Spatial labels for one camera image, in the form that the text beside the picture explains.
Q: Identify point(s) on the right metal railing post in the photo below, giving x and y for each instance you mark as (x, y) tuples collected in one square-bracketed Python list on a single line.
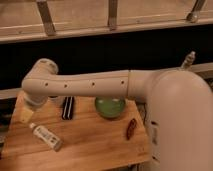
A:
[(193, 16)]

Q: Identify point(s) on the metal railing post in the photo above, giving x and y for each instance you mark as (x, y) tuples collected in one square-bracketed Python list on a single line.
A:
[(46, 18), (112, 14), (193, 16)]

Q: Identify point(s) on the white plastic bottle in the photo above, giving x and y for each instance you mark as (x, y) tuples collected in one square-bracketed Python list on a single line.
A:
[(53, 141)]

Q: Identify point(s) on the middle metal railing post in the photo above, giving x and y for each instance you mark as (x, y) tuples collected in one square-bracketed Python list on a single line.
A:
[(112, 14)]

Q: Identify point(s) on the wooden table board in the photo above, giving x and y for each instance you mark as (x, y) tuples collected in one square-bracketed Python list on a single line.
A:
[(90, 142)]

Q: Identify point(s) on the green bowl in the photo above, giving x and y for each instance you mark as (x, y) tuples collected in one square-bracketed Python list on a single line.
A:
[(109, 108)]

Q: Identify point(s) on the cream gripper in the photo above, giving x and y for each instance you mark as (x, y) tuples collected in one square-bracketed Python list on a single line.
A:
[(26, 115)]

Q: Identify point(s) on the clear bottle on ledge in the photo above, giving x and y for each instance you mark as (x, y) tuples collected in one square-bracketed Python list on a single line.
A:
[(188, 61)]

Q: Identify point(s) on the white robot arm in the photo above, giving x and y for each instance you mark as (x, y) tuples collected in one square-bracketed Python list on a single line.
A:
[(179, 107)]

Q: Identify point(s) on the black striped sponge block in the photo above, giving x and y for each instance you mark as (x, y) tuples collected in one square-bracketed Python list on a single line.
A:
[(68, 107)]

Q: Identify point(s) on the left metal railing post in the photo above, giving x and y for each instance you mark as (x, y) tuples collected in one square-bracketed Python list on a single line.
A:
[(46, 18)]

